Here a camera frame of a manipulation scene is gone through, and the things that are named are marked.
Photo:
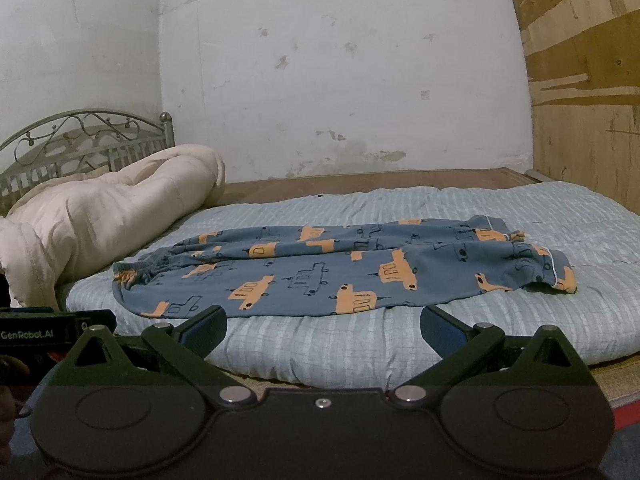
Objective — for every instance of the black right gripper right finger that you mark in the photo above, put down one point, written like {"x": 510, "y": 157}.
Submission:
{"x": 464, "y": 350}

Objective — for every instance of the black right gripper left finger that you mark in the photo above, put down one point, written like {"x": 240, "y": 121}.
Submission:
{"x": 184, "y": 348}

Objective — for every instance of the blue pants with orange cars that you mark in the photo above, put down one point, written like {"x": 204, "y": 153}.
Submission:
{"x": 330, "y": 270}

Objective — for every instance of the rolled cream comforter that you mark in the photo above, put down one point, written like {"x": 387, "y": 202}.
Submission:
{"x": 69, "y": 228}

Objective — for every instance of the grey metal headboard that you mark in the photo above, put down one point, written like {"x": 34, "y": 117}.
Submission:
{"x": 78, "y": 142}

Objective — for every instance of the brown plywood wardrobe panel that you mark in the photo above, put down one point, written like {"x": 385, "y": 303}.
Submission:
{"x": 582, "y": 62}

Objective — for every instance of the brown wooden bed frame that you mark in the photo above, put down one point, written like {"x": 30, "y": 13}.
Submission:
{"x": 275, "y": 190}

